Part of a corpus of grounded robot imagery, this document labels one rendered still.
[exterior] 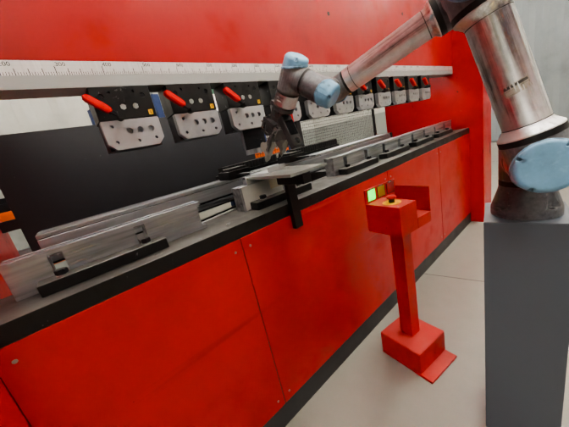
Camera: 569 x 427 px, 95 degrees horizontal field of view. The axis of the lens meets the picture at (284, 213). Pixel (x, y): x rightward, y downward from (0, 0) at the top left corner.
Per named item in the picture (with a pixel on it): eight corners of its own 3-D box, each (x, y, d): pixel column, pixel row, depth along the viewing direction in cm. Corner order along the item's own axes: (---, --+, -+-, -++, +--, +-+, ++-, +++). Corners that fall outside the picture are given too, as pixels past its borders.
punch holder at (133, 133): (111, 152, 71) (85, 86, 67) (107, 154, 77) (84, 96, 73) (166, 142, 80) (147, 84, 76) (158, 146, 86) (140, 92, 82)
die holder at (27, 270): (16, 302, 62) (-3, 267, 60) (19, 294, 67) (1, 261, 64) (207, 227, 92) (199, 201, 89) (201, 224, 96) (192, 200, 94)
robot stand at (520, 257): (549, 405, 94) (565, 201, 74) (559, 456, 81) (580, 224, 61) (487, 385, 106) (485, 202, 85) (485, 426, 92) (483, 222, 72)
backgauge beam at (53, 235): (47, 266, 85) (32, 236, 82) (49, 257, 96) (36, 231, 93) (393, 144, 221) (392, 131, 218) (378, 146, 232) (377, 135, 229)
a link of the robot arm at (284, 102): (303, 97, 85) (284, 99, 80) (299, 110, 88) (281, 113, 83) (289, 86, 88) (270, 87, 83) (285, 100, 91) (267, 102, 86)
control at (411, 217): (402, 238, 99) (397, 192, 95) (368, 230, 113) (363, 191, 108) (431, 220, 109) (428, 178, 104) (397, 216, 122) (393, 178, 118)
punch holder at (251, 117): (235, 130, 95) (223, 81, 90) (224, 134, 101) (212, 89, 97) (267, 125, 103) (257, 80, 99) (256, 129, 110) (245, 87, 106)
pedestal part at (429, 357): (433, 385, 110) (430, 362, 107) (383, 351, 131) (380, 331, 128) (456, 357, 120) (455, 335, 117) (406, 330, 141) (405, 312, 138)
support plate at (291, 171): (290, 177, 82) (290, 174, 82) (246, 180, 102) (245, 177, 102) (327, 164, 93) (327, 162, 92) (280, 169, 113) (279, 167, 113)
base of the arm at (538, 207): (558, 202, 74) (560, 168, 71) (570, 221, 63) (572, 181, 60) (490, 203, 83) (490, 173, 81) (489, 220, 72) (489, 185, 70)
